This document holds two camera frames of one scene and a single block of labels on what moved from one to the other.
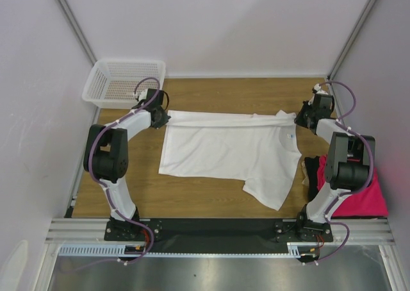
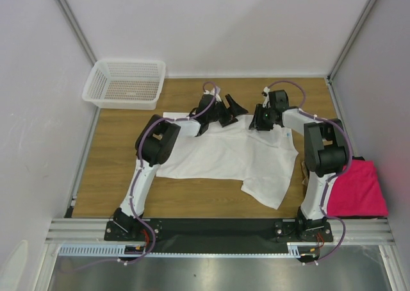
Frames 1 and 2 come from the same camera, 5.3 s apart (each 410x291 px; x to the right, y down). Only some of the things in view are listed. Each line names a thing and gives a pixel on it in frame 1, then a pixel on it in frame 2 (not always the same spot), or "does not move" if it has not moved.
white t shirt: (261, 149) does not move
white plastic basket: (110, 83) does not move
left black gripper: (163, 121) → (234, 109)
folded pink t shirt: (369, 202) does not move
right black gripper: (303, 118) → (258, 122)
